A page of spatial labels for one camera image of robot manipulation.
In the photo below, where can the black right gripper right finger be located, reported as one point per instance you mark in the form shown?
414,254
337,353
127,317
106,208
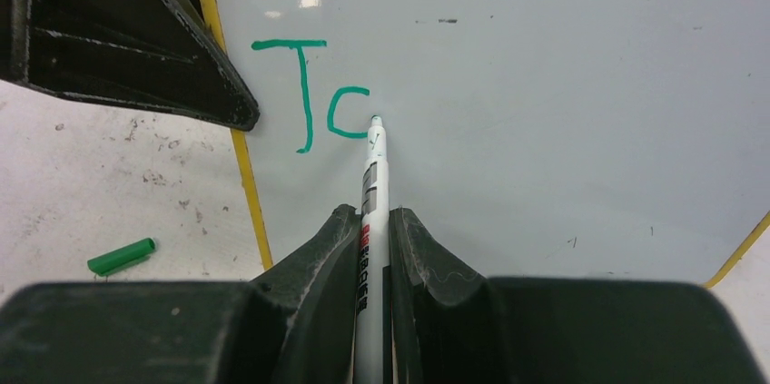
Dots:
453,325

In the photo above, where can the green marker cap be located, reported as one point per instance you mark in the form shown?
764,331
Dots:
122,258

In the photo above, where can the yellow framed whiteboard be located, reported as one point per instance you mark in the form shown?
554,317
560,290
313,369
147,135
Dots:
562,138

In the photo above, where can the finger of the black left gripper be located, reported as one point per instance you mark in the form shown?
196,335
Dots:
151,55

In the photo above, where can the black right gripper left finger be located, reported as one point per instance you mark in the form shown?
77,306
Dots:
292,324

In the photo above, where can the green capped whiteboard marker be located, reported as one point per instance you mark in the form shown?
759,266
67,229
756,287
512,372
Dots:
373,348

